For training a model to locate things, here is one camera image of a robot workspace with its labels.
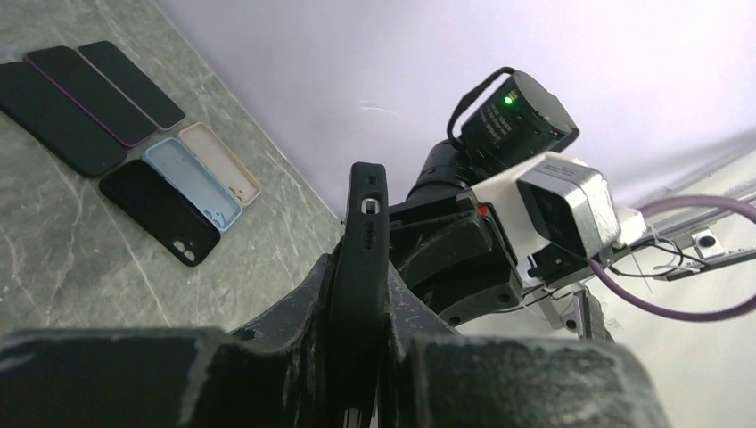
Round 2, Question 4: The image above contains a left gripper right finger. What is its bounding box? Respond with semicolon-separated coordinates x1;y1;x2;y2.
381;268;670;427

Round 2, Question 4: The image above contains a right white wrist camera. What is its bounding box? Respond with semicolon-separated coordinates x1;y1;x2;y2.
471;152;646;260

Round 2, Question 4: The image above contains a black phone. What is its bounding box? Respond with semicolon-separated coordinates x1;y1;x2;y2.
1;62;127;178

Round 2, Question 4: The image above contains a light blue phone case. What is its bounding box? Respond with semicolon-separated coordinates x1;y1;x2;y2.
141;137;242;233

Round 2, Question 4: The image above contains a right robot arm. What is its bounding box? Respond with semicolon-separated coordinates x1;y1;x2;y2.
390;67;579;326

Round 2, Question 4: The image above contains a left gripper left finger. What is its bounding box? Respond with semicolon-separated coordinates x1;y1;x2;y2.
1;255;335;427

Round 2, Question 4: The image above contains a phone with purple frame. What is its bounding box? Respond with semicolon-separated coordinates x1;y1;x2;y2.
24;45;157;147

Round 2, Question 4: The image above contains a beige phone case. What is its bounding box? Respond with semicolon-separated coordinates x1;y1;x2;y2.
177;122;262;207

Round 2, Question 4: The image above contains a black phone case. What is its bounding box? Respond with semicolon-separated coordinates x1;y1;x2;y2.
98;160;221;268
326;162;390;427

